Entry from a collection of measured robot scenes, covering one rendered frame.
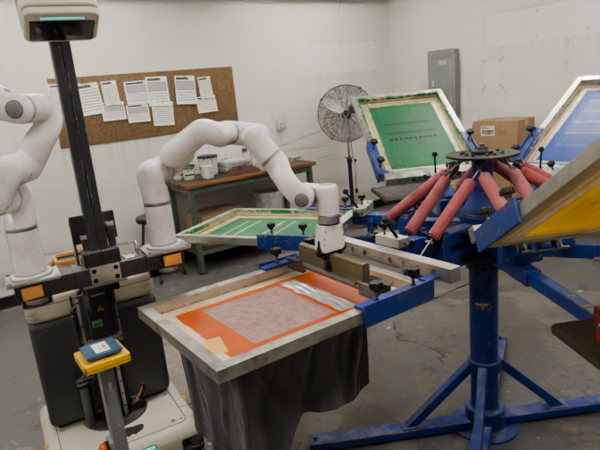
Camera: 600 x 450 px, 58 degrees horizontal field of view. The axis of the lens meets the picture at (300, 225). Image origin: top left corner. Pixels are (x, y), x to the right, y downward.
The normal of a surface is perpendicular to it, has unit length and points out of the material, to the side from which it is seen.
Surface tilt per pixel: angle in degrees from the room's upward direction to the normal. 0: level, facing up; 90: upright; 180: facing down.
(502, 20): 90
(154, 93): 88
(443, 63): 90
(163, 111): 89
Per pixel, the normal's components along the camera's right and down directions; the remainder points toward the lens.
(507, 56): -0.81, 0.22
